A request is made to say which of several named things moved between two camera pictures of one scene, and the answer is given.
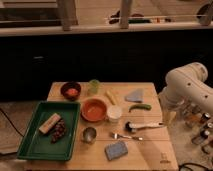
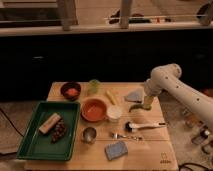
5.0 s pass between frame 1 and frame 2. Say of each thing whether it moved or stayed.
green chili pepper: stayed
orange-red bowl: stayed
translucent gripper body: moved
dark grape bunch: stayed
